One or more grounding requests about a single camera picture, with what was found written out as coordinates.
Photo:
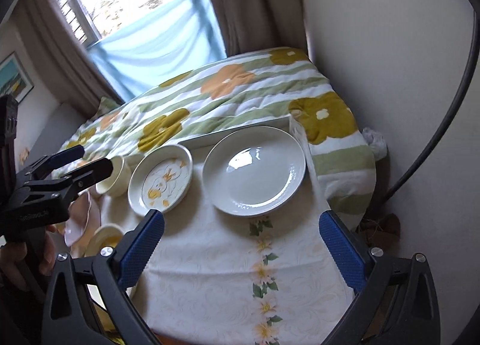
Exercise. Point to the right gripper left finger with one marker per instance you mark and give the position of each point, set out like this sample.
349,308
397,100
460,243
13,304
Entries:
69,315

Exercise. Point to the person's left hand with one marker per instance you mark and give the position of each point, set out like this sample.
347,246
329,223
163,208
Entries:
27,260

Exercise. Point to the framed townscape picture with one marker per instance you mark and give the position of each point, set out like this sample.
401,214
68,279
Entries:
14,80

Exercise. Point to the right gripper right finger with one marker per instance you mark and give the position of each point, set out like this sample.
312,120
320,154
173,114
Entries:
395,298

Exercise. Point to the right brown curtain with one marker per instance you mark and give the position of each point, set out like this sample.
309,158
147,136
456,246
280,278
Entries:
253,25

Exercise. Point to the plain white plate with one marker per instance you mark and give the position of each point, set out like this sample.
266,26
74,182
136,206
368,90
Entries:
253,171

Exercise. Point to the white crumpled bag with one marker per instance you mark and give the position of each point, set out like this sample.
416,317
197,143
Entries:
376,142

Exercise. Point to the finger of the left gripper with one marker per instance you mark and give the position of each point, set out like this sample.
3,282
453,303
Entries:
44,166
86,176

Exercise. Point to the green patterned pillow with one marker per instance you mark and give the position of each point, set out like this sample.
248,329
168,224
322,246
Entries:
106,105

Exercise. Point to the left brown curtain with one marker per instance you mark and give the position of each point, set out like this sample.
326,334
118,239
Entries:
59,59

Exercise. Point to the pink square bowl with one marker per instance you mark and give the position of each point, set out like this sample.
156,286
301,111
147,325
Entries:
84,219

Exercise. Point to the yellow bear duck plate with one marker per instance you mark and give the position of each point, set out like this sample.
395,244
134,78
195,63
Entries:
108,235

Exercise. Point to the grey headboard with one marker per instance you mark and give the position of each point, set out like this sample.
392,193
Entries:
60,126

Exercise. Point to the brown curtain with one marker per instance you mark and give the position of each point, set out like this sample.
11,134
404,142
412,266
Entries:
253,25
59,59

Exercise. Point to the floral white tablecloth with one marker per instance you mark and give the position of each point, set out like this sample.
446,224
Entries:
215,278

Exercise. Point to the cream green bowl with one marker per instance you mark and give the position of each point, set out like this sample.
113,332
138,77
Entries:
116,184

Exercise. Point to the floral quilt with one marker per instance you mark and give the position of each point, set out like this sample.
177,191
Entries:
250,88

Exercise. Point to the blue window cloth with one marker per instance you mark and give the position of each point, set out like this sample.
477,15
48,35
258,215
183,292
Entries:
179,36

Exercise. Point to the white duck deep plate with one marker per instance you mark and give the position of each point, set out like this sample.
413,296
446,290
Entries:
161,180

